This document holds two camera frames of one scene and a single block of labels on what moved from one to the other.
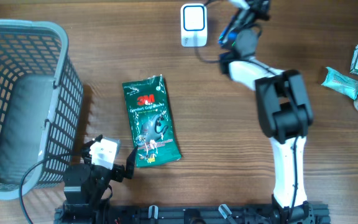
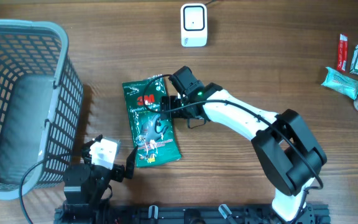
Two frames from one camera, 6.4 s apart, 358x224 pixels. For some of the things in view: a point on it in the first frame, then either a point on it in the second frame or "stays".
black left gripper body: [102, 176] stays
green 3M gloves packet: [152, 122] stays
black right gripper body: [257, 8] → [174, 102]
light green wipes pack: [344, 84] stays
